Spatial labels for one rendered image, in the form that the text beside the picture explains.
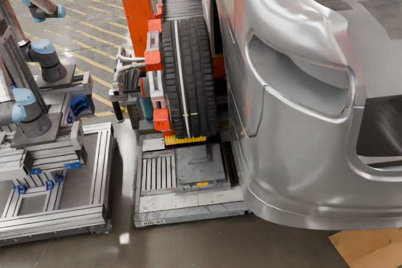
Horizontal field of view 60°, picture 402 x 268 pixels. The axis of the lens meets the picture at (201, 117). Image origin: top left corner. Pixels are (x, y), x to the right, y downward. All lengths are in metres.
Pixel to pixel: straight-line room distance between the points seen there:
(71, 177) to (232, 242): 1.14
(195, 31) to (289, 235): 1.35
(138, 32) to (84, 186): 1.06
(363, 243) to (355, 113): 1.53
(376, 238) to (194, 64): 1.50
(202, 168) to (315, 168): 1.36
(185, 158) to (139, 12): 0.99
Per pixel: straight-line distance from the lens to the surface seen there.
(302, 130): 0.94
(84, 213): 2.27
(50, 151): 2.00
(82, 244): 2.44
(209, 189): 2.33
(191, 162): 2.33
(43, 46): 2.23
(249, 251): 2.23
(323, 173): 1.04
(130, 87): 1.76
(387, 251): 2.39
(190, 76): 1.65
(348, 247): 2.33
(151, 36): 1.92
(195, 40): 1.72
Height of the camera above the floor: 1.98
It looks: 41 degrees down
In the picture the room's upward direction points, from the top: 6 degrees counter-clockwise
